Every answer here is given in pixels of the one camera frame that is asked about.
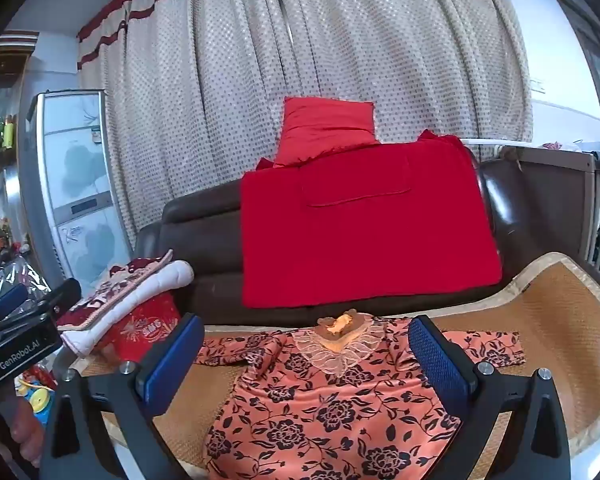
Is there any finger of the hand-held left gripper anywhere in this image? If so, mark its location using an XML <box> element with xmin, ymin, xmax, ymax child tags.
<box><xmin>0</xmin><ymin>282</ymin><xmax>30</xmax><ymax>333</ymax></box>
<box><xmin>2</xmin><ymin>278</ymin><xmax>82</xmax><ymax>328</ymax></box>

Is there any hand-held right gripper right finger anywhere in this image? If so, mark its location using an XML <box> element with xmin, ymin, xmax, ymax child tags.
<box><xmin>407</xmin><ymin>315</ymin><xmax>572</xmax><ymax>480</ymax></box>

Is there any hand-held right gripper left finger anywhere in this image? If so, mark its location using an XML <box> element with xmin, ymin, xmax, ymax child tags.
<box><xmin>39</xmin><ymin>312</ymin><xmax>206</xmax><ymax>480</ymax></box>

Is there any orange floral dress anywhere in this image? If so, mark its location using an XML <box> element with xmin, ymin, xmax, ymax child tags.
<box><xmin>195</xmin><ymin>311</ymin><xmax>527</xmax><ymax>480</ymax></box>

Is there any person's left hand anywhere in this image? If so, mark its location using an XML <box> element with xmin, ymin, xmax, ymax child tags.
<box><xmin>7</xmin><ymin>400</ymin><xmax>47</xmax><ymax>467</ymax></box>

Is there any clear plastic bag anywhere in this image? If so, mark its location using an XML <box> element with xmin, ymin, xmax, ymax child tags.
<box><xmin>0</xmin><ymin>247</ymin><xmax>57</xmax><ymax>311</ymax></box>

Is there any red printed cushion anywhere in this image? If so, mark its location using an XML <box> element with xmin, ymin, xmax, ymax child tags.
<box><xmin>101</xmin><ymin>291</ymin><xmax>184</xmax><ymax>367</ymax></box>

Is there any yellow toy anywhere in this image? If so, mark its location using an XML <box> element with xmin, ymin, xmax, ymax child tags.
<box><xmin>14</xmin><ymin>375</ymin><xmax>57</xmax><ymax>417</ymax></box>

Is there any white maroon folded quilt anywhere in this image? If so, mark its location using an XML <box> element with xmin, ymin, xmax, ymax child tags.
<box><xmin>55</xmin><ymin>249</ymin><xmax>196</xmax><ymax>359</ymax></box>

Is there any brown leather sofa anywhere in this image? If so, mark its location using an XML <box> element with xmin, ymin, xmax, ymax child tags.
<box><xmin>131</xmin><ymin>146</ymin><xmax>600</xmax><ymax>332</ymax></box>

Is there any woven straw mat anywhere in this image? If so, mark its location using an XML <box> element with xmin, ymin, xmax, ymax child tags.
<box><xmin>77</xmin><ymin>251</ymin><xmax>600</xmax><ymax>480</ymax></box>

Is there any red blanket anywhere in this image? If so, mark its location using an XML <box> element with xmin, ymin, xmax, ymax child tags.
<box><xmin>239</xmin><ymin>129</ymin><xmax>505</xmax><ymax>310</ymax></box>

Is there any wooden shelf with plants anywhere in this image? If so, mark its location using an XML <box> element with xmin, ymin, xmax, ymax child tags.
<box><xmin>0</xmin><ymin>30</ymin><xmax>42</xmax><ymax>166</ymax></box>

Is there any red pillow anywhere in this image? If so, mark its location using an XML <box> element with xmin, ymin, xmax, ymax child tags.
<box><xmin>271</xmin><ymin>96</ymin><xmax>377</xmax><ymax>169</ymax></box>

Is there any beige dotted curtain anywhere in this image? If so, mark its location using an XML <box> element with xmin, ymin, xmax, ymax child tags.
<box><xmin>76</xmin><ymin>0</ymin><xmax>536</xmax><ymax>256</ymax></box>

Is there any window frame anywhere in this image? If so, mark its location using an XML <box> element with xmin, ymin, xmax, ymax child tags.
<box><xmin>550</xmin><ymin>0</ymin><xmax>600</xmax><ymax>147</ymax></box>

